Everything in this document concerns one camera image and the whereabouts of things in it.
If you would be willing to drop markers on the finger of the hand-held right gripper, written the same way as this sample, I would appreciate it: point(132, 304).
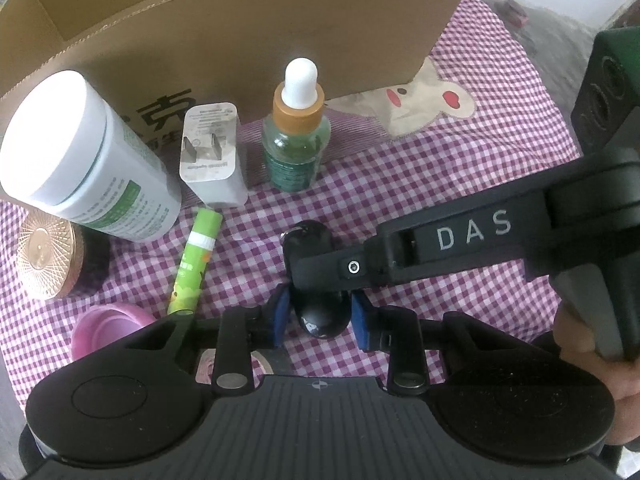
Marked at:
point(325, 267)

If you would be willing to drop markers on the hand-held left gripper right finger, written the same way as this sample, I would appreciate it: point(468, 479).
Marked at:
point(361, 325)

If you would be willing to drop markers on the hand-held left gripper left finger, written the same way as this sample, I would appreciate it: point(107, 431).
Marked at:
point(279, 317)

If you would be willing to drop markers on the black oval case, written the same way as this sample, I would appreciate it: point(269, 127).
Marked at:
point(322, 317)

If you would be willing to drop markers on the black tape roll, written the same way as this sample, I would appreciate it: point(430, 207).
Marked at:
point(261, 358)

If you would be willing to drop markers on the green lip balm tube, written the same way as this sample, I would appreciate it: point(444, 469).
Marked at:
point(192, 265)

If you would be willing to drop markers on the green glass dropper bottle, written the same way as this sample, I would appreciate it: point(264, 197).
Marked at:
point(295, 145)

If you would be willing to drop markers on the white charger plug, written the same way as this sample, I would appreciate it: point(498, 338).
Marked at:
point(212, 175)

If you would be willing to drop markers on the pink collapsible bowl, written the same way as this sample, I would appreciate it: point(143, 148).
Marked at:
point(107, 325)

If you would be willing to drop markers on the black jar with gold lid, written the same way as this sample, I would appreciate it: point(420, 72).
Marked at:
point(45, 255)

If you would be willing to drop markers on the brown cardboard box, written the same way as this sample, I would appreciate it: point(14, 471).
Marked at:
point(225, 35)

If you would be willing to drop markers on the white bottle with green label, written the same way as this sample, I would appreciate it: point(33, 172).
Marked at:
point(85, 150)

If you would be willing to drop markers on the person's right hand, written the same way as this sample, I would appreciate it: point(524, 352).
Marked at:
point(575, 332)

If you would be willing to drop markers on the purple checkered tablecloth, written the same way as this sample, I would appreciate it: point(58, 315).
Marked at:
point(450, 170)

